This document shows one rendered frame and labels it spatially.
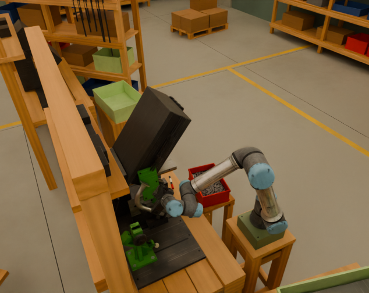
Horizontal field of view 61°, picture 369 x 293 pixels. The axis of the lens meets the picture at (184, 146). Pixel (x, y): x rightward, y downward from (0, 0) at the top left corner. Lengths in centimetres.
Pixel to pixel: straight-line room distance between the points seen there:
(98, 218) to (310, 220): 267
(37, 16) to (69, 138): 396
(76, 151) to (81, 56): 377
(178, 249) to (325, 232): 180
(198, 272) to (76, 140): 114
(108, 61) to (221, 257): 319
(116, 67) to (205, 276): 318
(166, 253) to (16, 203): 229
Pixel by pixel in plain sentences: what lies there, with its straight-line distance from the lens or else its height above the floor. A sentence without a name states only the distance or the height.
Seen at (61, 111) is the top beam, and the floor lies 194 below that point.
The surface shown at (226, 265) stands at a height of 90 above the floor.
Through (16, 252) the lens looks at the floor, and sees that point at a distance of 343.
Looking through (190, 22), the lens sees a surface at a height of 38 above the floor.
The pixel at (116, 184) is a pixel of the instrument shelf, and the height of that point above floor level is 154.
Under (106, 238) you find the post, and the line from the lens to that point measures 112.
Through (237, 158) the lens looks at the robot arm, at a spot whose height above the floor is 151.
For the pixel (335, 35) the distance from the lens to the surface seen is 710.
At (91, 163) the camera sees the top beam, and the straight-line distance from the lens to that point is 93.
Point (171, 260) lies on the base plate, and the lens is 191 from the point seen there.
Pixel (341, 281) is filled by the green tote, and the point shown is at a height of 88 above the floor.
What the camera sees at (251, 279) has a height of 58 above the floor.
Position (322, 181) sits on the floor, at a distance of 388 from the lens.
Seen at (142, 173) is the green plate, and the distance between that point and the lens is 188.
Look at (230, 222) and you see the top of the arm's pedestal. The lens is 214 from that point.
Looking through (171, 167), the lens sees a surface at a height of 113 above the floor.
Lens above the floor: 252
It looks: 38 degrees down
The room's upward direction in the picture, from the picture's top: 2 degrees counter-clockwise
